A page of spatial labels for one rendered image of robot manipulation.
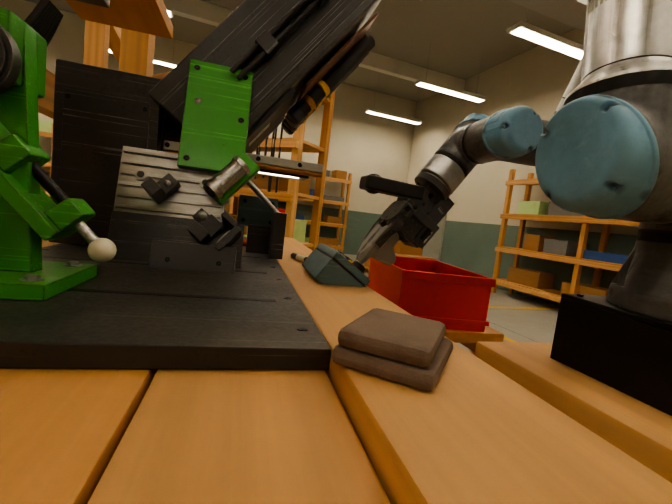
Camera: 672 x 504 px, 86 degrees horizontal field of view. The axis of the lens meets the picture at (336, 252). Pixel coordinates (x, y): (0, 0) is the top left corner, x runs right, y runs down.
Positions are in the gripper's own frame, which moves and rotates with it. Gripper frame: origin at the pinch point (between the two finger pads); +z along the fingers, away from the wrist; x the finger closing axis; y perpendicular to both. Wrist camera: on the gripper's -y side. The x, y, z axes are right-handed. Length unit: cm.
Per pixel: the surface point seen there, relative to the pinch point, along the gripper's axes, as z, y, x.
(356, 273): 2.8, -0.4, -5.8
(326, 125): -103, -14, 286
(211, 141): 1.4, -33.2, 8.3
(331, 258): 3.6, -5.2, -4.9
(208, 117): -1.6, -36.5, 9.5
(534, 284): -199, 396, 411
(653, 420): -3.8, 21.6, -38.5
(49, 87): 15, -73, 41
